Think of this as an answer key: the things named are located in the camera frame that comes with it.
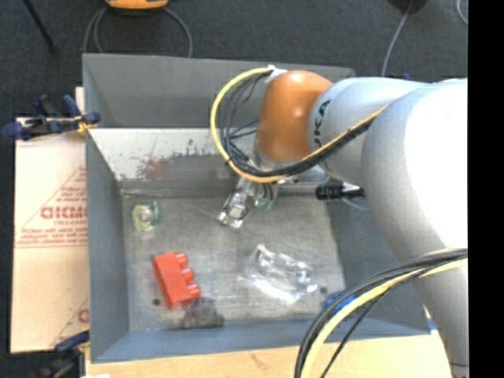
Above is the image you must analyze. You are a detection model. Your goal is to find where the clear plastic bottle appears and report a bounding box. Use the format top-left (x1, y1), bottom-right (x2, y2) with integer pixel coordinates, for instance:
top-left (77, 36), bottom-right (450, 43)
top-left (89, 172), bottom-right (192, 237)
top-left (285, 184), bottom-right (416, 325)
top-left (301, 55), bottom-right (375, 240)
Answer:
top-left (240, 243), bottom-right (318, 301)

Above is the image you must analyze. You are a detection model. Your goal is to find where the small grey toy figure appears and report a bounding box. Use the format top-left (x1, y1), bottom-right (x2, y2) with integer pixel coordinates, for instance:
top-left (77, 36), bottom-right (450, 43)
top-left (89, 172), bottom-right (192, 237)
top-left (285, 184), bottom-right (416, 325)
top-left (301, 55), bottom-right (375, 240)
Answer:
top-left (181, 297), bottom-right (224, 329)

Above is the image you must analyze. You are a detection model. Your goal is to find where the pale board with red print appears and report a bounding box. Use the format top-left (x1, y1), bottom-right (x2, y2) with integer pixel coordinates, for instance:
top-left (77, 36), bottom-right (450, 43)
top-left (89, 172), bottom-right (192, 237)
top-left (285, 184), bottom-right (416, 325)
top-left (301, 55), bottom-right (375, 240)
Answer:
top-left (9, 86), bottom-right (91, 354)

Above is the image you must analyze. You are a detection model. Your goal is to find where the grey metal bin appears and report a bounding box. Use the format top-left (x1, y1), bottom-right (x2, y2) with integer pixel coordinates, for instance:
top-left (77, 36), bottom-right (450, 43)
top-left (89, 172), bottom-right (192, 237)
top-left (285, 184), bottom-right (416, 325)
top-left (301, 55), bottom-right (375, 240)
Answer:
top-left (81, 53), bottom-right (432, 364)

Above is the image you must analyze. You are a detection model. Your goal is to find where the black cylinder on white bracket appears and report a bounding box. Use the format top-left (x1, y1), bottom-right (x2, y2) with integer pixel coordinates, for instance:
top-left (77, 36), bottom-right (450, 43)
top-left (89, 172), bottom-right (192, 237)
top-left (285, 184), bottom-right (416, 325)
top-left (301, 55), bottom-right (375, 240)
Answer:
top-left (315, 182), bottom-right (366, 202)

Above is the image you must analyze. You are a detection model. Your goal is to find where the red toy building brick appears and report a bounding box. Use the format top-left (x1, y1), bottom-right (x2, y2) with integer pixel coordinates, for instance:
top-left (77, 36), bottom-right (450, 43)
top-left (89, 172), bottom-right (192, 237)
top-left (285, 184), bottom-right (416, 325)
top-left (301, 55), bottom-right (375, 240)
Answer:
top-left (152, 250), bottom-right (202, 311)

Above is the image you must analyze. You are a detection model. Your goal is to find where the small blue object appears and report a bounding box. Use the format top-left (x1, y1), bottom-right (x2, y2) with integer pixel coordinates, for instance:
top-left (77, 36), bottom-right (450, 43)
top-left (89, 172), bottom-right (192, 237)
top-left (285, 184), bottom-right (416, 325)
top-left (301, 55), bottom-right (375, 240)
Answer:
top-left (321, 290), bottom-right (356, 315)

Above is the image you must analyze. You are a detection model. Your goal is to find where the green and yellow ring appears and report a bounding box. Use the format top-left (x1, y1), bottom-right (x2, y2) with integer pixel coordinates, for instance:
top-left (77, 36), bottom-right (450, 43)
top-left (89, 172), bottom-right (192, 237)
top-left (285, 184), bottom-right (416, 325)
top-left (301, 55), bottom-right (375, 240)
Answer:
top-left (131, 200), bottom-right (162, 232)

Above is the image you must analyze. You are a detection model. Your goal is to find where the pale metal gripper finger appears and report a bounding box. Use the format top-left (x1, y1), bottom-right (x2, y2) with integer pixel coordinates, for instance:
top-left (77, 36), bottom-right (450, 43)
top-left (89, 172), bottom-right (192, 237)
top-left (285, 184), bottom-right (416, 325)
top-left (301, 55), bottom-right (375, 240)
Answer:
top-left (217, 190), bottom-right (239, 225)
top-left (231, 195), bottom-right (254, 228)

